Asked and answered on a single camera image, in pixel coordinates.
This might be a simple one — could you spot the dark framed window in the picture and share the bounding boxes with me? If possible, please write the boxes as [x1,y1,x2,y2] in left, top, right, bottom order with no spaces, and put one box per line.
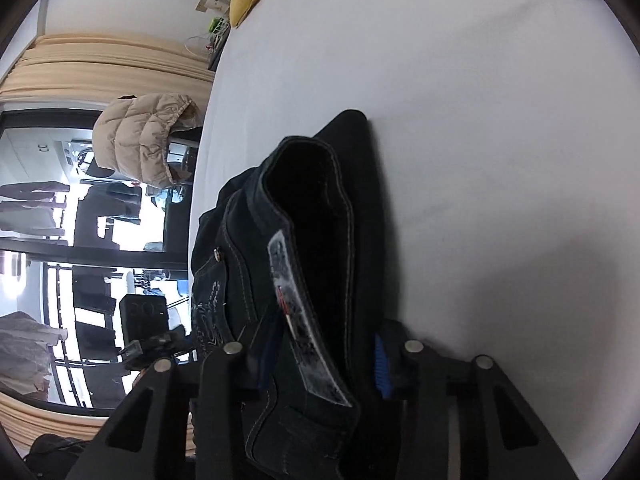
[1,108,191,415]

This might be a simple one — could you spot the black camera box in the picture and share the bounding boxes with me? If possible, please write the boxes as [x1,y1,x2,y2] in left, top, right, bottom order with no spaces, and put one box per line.
[119,294,168,344]

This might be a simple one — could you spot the white bed sheet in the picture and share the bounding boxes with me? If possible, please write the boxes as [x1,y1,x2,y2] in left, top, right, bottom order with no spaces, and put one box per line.
[192,0,639,479]

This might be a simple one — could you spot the beige puffer jacket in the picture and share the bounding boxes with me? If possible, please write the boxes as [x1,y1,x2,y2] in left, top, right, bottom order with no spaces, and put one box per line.
[92,93,203,188]

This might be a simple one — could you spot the black denim pants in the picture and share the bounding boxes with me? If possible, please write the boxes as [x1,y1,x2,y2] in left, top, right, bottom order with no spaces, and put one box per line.
[191,110,401,479]

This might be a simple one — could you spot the beige curtain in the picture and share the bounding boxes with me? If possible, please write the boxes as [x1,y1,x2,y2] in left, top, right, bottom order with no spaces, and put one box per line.
[1,34,214,110]

